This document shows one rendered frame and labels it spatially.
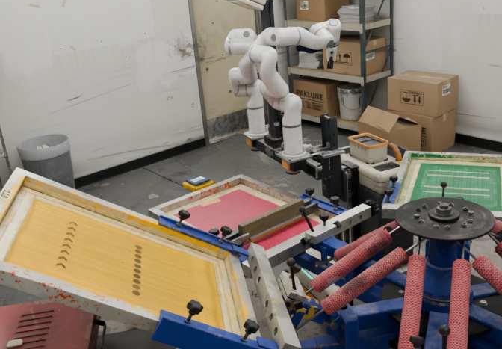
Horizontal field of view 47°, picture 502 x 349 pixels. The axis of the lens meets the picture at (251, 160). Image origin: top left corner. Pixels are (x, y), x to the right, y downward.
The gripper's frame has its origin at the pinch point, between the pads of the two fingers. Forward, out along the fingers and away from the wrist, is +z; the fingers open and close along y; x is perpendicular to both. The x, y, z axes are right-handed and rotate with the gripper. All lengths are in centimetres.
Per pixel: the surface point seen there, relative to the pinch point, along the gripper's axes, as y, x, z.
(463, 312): -162, -24, -79
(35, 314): -157, 104, -55
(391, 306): -150, -11, -49
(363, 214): -96, -10, -9
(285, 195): -74, 24, 14
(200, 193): -68, 67, 23
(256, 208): -81, 38, 15
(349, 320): -157, 4, -56
